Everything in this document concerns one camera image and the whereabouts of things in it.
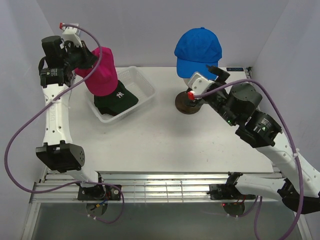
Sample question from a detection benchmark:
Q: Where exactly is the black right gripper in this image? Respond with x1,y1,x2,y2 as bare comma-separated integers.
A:
182,63,238,127

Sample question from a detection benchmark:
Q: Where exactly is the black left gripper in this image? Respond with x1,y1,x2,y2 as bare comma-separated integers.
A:
62,40,98,71

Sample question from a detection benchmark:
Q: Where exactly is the magenta baseball cap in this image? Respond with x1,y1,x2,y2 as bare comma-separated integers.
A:
84,47,118,97

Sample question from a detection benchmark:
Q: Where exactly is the blue baseball cap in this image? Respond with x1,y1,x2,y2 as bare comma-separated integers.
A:
174,27,223,80

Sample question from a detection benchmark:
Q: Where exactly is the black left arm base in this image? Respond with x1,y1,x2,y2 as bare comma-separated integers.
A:
76,183,122,201

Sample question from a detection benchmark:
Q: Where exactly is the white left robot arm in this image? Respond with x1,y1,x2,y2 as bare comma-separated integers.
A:
35,34,106,200

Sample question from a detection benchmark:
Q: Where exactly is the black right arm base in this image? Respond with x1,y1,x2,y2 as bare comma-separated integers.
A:
206,183,257,204

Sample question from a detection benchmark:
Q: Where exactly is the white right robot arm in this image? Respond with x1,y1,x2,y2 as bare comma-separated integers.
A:
192,66,320,215

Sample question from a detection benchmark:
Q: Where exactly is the cream mannequin head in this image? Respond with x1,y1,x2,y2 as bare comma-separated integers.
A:
183,78,192,89

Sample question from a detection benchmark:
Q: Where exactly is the white plastic basket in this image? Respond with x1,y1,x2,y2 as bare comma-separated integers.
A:
86,66,157,125

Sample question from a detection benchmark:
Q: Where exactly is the dark wooden mannequin stand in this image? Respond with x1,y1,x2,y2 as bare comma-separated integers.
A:
175,91,203,115

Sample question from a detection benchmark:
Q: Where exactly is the black baseball cap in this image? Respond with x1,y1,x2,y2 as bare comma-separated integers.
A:
94,80,139,116

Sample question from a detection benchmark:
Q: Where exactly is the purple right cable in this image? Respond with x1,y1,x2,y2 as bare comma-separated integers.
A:
193,79,305,240

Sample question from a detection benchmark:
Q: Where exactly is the purple cable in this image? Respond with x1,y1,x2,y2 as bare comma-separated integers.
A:
4,22,126,224
193,79,305,240

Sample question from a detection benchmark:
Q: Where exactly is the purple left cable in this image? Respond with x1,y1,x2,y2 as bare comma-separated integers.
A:
4,22,126,224

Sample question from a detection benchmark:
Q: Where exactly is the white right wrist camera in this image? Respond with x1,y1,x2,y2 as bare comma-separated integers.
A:
187,72,215,101

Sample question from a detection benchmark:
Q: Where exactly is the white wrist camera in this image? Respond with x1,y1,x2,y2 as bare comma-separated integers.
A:
59,22,81,44
187,72,215,101

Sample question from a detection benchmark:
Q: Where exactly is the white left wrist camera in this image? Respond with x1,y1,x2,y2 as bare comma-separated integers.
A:
59,22,81,44

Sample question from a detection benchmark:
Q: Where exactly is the aluminium rail frame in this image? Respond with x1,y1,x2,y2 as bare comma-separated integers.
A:
21,66,301,240

